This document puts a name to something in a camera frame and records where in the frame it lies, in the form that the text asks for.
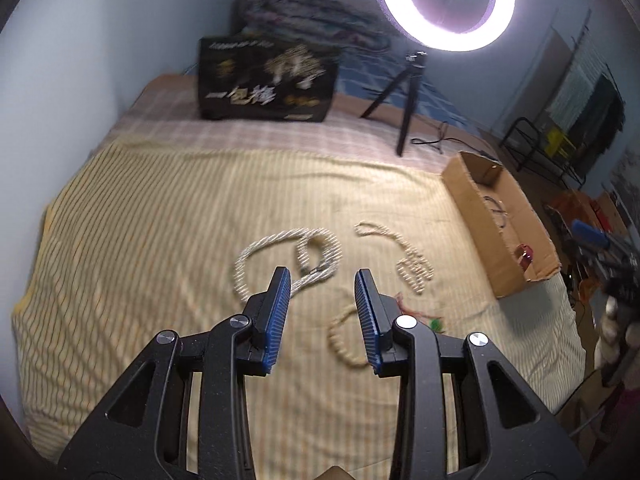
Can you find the tan box with red edge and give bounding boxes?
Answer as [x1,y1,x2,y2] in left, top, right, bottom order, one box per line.
[592,192,626,233]

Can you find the red cord green pendant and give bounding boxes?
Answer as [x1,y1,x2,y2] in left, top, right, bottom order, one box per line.
[392,294,446,333]

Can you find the black power cable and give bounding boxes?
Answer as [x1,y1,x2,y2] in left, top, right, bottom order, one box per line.
[410,121,496,158]

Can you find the thick white pearl necklace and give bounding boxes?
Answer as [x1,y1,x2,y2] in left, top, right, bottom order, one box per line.
[233,227,343,301]

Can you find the dark hanging clothes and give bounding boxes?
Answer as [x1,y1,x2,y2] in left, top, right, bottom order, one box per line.
[575,72,626,171]

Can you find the cardboard box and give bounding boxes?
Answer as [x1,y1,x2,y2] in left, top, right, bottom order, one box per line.
[441,151,562,300]

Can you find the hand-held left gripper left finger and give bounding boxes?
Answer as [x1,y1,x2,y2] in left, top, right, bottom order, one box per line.
[57,266,292,480]

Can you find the folded patterned quilt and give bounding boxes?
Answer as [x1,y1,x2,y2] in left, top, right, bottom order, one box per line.
[232,0,391,53]

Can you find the round ring light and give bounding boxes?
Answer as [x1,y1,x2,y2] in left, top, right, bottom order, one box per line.
[372,0,516,52]

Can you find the wall poster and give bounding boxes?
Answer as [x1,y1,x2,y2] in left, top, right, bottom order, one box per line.
[607,145,640,201]

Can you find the wooden bead bracelet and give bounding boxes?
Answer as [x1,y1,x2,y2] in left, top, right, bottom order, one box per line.
[327,305,373,368]

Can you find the black printed gift bag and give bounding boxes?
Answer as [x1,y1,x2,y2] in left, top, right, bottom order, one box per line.
[197,36,341,123]

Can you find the pink cloth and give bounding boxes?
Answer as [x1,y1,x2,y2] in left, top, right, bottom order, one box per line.
[607,380,640,441]

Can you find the black bangle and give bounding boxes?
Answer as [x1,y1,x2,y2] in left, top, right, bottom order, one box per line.
[484,196,509,230]

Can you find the yellow striped blanket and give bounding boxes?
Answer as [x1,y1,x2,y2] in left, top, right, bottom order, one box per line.
[11,140,586,466]

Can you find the black tripod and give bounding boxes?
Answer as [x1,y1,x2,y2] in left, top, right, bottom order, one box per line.
[360,51,431,157]

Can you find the black clothes rack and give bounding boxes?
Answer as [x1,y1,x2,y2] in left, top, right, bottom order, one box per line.
[500,22,626,190]

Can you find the striped hanging towel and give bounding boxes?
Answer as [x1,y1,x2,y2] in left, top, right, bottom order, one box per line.
[547,40,606,121]

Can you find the beige plush toy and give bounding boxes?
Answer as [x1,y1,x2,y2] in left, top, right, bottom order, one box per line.
[592,295,640,376]

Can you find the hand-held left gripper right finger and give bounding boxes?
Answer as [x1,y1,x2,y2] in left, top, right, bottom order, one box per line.
[354,269,588,480]

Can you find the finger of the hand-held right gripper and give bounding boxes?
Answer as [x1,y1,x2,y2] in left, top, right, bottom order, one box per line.
[571,219,612,250]

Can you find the orange cloth-covered box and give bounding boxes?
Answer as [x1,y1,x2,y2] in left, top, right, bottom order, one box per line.
[547,190,626,241]

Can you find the blue patterned bedsheet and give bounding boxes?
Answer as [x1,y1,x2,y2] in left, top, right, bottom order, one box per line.
[330,50,481,133]

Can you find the small beige bead necklace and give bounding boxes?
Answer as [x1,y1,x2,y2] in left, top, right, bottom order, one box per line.
[354,221,435,295]

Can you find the yellow crate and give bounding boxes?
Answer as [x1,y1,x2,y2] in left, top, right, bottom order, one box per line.
[545,127,576,158]

